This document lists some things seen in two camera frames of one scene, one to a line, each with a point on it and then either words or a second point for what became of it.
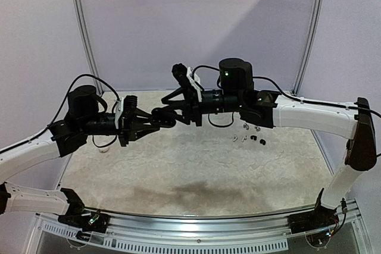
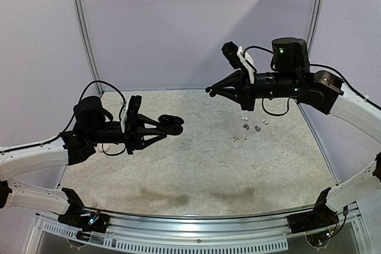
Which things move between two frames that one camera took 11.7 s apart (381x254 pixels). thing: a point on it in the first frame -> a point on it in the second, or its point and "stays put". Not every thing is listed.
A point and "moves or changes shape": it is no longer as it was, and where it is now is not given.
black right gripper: x=194 y=106 -> x=246 y=88
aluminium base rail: x=207 y=227 stays put
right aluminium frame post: x=312 y=31 stays put
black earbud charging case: x=161 y=116 moves or changes shape
